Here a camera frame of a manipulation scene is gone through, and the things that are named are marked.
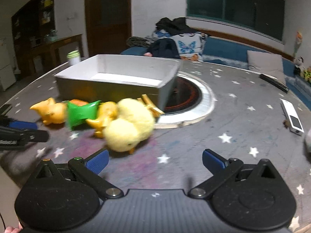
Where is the orange-yellow rubber toy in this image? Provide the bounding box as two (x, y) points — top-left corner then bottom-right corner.
(30, 97), (67, 125)

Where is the green snack bag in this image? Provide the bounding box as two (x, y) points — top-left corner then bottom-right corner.
(67, 100), (101, 129)

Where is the yellow rubber duck toy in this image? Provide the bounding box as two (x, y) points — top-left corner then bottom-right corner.
(85, 102), (118, 138)

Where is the yellow plush chick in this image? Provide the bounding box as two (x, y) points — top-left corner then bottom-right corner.
(104, 98), (155, 154)

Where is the white refrigerator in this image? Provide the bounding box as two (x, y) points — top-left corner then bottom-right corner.
(0, 38), (16, 91)

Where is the round heater in table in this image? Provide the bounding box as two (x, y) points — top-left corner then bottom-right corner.
(151, 72), (216, 129)

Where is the white remote control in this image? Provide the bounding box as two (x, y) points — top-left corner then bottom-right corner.
(280, 99), (304, 136)

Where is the wooden side table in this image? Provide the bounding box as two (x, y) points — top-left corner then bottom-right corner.
(27, 34), (84, 75)

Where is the yellow fries toy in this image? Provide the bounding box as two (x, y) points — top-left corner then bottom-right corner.
(137, 94), (164, 118)

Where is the white jar green lid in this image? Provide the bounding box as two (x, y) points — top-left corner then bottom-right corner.
(66, 50), (81, 66)

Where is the white cardboard box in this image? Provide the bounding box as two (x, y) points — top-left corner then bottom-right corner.
(54, 54), (182, 110)

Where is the black remote control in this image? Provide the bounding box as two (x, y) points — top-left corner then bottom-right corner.
(259, 74), (289, 93)

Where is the dark wooden shelf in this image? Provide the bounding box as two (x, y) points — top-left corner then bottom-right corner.
(11, 0), (55, 75)

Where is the beige cushion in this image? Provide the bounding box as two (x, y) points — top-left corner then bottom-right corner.
(247, 50), (286, 84)

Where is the blue sofa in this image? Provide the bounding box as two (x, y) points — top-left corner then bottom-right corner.
(120, 36), (311, 103)

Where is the butterfly pattern blanket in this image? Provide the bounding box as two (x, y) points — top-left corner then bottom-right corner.
(152, 30), (208, 62)

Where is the panda plush toy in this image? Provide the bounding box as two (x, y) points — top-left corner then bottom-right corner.
(293, 57), (304, 76)

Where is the dark navy jacket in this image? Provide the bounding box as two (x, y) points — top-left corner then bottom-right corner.
(144, 38), (180, 59)

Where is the black clothes pile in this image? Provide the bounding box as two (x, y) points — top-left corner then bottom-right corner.
(155, 17), (197, 36)

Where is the dark wooden door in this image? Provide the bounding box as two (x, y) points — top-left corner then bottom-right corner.
(85, 0), (132, 56)

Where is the dark window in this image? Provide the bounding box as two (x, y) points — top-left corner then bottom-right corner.
(187, 0), (285, 41)

